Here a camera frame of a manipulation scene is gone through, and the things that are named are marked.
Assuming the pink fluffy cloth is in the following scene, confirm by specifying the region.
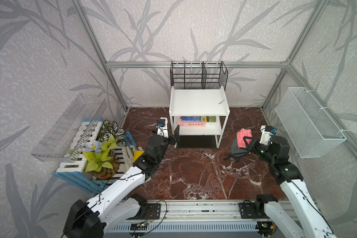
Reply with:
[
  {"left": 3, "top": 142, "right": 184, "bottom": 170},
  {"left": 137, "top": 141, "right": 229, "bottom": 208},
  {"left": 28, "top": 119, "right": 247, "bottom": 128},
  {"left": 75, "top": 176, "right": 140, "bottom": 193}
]
[{"left": 237, "top": 129, "right": 252, "bottom": 148}]

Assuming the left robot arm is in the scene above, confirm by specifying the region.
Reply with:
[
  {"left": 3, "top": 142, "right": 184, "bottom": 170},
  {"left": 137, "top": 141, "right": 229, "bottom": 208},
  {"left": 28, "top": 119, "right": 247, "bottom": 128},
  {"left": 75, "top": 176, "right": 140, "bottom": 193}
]
[{"left": 62, "top": 126, "right": 180, "bottom": 238}]

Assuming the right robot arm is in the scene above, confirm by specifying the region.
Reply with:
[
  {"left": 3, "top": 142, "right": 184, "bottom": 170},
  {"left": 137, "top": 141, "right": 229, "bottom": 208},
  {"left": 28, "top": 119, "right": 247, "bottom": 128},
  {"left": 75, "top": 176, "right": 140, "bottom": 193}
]
[{"left": 229, "top": 135, "right": 335, "bottom": 238}]

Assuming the yellow item on beige cloth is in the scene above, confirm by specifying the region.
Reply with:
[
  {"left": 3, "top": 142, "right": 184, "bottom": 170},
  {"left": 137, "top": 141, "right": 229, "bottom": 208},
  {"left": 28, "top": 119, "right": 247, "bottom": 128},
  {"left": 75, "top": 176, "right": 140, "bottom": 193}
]
[{"left": 133, "top": 150, "right": 144, "bottom": 162}]

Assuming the white two-tier bookshelf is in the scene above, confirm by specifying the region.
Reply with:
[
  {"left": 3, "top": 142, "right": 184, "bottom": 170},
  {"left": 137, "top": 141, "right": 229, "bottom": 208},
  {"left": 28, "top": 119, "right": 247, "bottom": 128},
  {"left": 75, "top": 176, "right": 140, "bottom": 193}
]
[{"left": 169, "top": 86, "right": 230, "bottom": 148}]

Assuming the striped leaf plant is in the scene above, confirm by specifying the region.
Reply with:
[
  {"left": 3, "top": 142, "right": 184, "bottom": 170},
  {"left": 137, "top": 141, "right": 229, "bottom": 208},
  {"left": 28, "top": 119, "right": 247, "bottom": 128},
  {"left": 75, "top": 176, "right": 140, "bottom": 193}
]
[{"left": 97, "top": 120, "right": 127, "bottom": 146}]

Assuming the green artificial plant with flower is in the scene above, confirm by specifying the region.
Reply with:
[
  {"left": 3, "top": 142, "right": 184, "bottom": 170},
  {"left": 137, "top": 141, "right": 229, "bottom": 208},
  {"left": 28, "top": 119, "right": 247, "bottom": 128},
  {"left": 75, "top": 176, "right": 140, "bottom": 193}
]
[{"left": 82, "top": 134, "right": 118, "bottom": 173}]

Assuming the white blue picket crate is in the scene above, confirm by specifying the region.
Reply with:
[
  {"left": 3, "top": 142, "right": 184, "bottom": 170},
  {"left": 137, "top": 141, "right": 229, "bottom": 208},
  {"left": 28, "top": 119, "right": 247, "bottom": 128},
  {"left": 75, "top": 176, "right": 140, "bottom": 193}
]
[{"left": 54, "top": 131, "right": 137, "bottom": 193}]

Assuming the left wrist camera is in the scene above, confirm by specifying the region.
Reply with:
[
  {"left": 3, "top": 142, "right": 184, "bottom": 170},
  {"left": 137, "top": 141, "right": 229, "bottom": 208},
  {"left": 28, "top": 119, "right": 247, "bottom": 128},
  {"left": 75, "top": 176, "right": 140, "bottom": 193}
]
[{"left": 156, "top": 117, "right": 169, "bottom": 138}]

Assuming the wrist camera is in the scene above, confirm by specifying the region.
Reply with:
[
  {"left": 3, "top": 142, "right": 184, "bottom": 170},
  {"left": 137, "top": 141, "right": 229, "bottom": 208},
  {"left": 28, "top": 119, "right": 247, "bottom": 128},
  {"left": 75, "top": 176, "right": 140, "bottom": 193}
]
[
  {"left": 156, "top": 117, "right": 169, "bottom": 138},
  {"left": 260, "top": 126, "right": 277, "bottom": 146}
]

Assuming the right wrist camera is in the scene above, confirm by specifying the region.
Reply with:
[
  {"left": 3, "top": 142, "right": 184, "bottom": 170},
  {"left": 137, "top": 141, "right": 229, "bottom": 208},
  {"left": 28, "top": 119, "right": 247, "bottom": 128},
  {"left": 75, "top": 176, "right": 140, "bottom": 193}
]
[{"left": 260, "top": 126, "right": 277, "bottom": 146}]

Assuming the white mesh wall basket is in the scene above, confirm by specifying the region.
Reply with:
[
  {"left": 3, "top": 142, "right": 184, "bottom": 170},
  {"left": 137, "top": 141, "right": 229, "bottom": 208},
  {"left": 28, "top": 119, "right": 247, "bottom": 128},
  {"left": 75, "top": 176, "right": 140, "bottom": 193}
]
[{"left": 275, "top": 87, "right": 347, "bottom": 159}]

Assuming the black wire wall basket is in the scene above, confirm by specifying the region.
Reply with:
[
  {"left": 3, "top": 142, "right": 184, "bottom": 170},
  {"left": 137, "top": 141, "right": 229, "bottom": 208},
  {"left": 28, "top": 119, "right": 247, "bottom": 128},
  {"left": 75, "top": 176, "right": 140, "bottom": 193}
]
[{"left": 170, "top": 61, "right": 229, "bottom": 90}]

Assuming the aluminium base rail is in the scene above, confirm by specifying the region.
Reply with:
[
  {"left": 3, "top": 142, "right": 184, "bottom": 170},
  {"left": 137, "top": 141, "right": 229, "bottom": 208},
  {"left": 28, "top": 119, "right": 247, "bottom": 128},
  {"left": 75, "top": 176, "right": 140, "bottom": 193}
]
[{"left": 73, "top": 198, "right": 326, "bottom": 223}]

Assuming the clear plastic wall tray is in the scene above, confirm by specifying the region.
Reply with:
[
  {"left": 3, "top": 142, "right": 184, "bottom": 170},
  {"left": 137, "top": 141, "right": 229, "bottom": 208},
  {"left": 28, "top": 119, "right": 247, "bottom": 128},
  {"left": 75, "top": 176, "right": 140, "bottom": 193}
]
[{"left": 31, "top": 94, "right": 108, "bottom": 163}]

